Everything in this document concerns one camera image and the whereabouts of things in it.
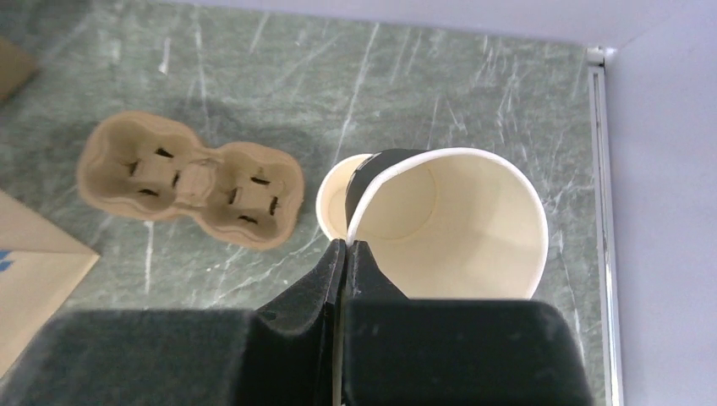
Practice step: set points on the blue checkered paper bag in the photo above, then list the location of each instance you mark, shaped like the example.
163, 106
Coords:
41, 265

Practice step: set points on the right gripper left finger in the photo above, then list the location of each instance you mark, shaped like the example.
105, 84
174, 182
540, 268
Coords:
279, 354

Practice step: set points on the brown cardboard cup carrier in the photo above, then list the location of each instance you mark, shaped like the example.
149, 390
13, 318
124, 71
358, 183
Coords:
144, 166

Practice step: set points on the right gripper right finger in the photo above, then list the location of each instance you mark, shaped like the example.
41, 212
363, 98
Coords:
402, 351

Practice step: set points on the stack of paper cups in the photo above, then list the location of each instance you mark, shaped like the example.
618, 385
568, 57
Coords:
330, 200

